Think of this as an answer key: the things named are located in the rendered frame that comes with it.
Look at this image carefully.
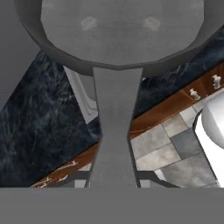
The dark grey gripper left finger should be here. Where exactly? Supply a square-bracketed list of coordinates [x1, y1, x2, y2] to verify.
[61, 170, 92, 188]

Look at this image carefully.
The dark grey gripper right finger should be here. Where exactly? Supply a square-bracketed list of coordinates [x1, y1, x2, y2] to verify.
[136, 170, 180, 188]

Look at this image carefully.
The pale grey sink basin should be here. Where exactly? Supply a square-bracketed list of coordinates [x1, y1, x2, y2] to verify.
[63, 66, 100, 125]

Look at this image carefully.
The brown wooden cupboard front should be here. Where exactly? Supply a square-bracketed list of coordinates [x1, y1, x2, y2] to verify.
[29, 62, 224, 188]

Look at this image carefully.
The white cupboard knob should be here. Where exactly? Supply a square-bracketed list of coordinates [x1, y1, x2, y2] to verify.
[211, 73, 222, 90]
[188, 87, 202, 102]

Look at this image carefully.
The white cupboard handle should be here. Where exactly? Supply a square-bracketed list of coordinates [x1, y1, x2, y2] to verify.
[39, 159, 80, 187]

